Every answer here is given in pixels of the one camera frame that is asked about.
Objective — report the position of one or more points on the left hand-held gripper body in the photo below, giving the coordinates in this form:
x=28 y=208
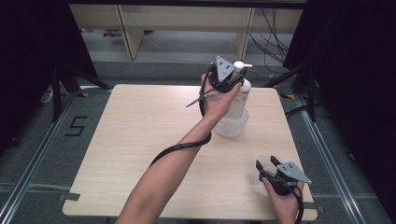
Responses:
x=222 y=73

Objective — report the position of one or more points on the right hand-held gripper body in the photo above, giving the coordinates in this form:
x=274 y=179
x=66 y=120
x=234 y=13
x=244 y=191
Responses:
x=291 y=171

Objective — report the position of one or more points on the white pump bottle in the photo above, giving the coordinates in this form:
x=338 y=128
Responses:
x=238 y=102

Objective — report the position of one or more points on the person's left hand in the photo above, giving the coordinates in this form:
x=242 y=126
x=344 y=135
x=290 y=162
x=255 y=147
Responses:
x=218 y=104

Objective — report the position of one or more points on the person's right hand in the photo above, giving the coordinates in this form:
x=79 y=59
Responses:
x=285 y=207

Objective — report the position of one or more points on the beige wooden desk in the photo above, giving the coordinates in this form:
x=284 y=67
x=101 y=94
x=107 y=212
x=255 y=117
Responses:
x=186 y=18

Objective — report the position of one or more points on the black metal stand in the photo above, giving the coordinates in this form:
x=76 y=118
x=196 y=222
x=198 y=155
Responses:
x=56 y=93
x=311 y=93

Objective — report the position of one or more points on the black curtain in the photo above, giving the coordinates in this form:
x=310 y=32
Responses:
x=358 y=77
x=31 y=62

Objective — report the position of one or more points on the metal floor rail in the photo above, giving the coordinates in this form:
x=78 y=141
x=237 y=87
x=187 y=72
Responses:
x=330 y=168
x=34 y=161

